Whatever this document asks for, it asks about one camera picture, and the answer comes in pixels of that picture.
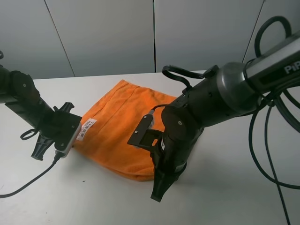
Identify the white towel label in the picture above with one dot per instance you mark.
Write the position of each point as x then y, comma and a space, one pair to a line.
85, 127

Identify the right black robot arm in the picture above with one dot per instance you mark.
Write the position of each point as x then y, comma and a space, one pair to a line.
233, 90

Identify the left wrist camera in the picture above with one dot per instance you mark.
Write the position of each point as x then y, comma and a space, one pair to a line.
67, 148

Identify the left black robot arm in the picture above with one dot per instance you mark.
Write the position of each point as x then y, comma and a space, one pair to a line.
19, 94

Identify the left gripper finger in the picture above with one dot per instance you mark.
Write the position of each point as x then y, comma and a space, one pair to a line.
42, 144
63, 110

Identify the orange towel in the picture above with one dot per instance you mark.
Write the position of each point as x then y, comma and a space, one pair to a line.
118, 113

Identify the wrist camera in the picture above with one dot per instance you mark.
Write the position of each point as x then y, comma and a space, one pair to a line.
143, 135
67, 148

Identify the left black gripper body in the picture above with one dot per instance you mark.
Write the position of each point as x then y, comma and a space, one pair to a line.
60, 128

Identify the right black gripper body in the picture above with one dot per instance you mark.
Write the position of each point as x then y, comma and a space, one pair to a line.
169, 158

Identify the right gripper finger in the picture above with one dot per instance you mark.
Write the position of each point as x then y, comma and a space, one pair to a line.
162, 182

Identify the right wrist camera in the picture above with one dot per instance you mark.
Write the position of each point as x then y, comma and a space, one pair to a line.
143, 135

